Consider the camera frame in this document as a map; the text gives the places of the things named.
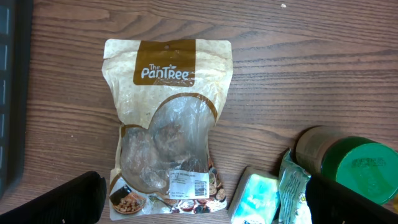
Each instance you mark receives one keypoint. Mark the green lid seasoning jar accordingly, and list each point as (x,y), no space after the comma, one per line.
(367,167)

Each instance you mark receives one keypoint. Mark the teal white tissue packet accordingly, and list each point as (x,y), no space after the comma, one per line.
(256,199)

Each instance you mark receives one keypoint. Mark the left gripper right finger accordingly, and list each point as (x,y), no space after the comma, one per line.
(332,203)

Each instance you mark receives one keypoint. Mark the grey plastic shopping basket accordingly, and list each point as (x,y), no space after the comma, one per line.
(16,29)

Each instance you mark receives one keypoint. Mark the brown white snack bag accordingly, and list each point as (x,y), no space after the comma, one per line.
(168,95)

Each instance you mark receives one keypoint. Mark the teal tissue pack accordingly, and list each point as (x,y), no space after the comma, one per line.
(293,181)

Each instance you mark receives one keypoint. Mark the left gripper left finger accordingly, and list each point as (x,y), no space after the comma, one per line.
(80,200)

